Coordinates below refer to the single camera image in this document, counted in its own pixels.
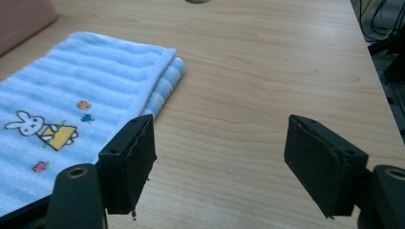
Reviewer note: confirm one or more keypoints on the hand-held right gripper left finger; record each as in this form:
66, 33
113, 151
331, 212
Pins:
122, 171

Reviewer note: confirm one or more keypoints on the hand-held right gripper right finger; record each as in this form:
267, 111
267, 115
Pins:
318, 165

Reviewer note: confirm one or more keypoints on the light blue striped rabbit towel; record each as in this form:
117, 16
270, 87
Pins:
79, 95

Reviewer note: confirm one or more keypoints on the dark metal stand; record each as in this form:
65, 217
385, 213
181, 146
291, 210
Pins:
393, 57

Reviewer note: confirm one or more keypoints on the brown object at corner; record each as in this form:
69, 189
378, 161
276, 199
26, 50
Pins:
22, 22

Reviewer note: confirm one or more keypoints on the grey round object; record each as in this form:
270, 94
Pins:
197, 1

